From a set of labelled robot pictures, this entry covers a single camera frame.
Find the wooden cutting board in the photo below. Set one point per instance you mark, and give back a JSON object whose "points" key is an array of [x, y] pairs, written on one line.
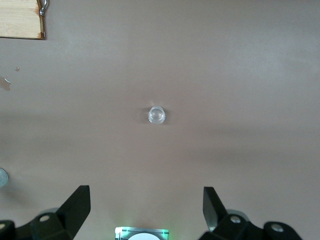
{"points": [[17, 20]]}

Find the clear plastic cup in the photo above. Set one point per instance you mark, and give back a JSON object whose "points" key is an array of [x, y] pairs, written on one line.
{"points": [[156, 115]]}

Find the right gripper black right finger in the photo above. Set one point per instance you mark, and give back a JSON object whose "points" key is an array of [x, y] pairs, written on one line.
{"points": [[232, 227]]}

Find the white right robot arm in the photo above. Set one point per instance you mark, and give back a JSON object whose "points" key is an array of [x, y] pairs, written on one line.
{"points": [[143, 237]]}

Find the liquid spill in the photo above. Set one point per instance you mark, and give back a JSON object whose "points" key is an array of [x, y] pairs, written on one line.
{"points": [[6, 83]]}

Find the steel jigger measuring cup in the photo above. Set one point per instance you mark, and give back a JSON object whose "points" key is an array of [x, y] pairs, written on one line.
{"points": [[3, 178]]}

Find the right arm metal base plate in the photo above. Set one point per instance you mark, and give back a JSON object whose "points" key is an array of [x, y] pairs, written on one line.
{"points": [[122, 233]]}

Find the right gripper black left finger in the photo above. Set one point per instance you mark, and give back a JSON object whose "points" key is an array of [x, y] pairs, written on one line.
{"points": [[62, 220]]}

